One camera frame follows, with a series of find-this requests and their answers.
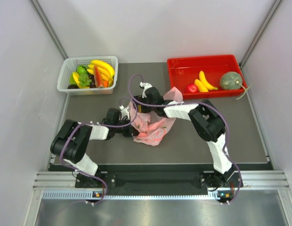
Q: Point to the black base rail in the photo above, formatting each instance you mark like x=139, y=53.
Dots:
x=156, y=179

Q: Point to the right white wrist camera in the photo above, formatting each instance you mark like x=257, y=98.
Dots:
x=145, y=86

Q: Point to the green grape bunch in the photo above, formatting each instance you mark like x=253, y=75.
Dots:
x=84, y=80

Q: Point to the white plastic basket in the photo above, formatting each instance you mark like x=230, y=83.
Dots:
x=70, y=65

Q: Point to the watermelon slice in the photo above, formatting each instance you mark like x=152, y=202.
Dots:
x=98, y=78

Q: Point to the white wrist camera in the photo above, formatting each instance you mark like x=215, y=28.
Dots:
x=145, y=86
x=125, y=112

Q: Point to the green apple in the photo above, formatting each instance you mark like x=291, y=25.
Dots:
x=81, y=69

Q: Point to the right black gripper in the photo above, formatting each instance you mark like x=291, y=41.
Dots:
x=143, y=109

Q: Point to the dark purple grapes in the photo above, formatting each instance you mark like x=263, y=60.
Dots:
x=92, y=81

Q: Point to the green cantaloupe melon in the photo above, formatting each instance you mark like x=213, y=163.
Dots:
x=233, y=81

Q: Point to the red plastic tray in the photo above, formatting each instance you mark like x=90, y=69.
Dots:
x=184, y=70

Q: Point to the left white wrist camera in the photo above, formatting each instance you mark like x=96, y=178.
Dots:
x=125, y=112

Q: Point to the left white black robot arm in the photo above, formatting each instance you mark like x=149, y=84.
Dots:
x=71, y=142

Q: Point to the yellow banana bunch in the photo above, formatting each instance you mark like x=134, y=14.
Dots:
x=106, y=70

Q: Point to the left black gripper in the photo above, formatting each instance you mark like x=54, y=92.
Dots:
x=131, y=132

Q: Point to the single yellow banana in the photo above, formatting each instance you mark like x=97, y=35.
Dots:
x=205, y=82

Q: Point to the yellow corn cob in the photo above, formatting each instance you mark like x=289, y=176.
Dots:
x=201, y=87

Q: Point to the pink plastic bag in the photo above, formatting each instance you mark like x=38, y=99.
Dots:
x=151, y=127

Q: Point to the red apple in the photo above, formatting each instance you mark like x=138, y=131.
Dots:
x=191, y=88

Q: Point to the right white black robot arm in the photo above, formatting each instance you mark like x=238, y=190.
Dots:
x=209, y=124

